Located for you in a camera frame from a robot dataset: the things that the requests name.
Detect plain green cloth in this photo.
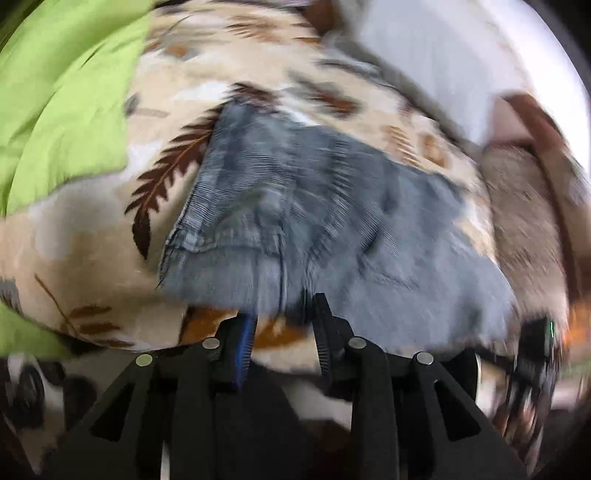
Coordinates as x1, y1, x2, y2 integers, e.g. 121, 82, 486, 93
0, 0, 155, 361

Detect dark patterned clothing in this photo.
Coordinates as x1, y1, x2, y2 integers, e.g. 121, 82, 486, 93
0, 353, 112, 480

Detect blue denim pants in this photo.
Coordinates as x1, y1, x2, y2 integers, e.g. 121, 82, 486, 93
157, 99, 520, 340

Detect light grey pillow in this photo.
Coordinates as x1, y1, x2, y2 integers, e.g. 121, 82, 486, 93
330, 0, 589, 151

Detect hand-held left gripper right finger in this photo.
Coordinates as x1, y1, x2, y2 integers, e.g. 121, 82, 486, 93
311, 292, 529, 480

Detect leaf print blanket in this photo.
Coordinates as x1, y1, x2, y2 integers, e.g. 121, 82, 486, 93
0, 0, 502, 370

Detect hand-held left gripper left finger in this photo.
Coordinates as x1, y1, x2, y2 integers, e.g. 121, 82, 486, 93
44, 311, 259, 480

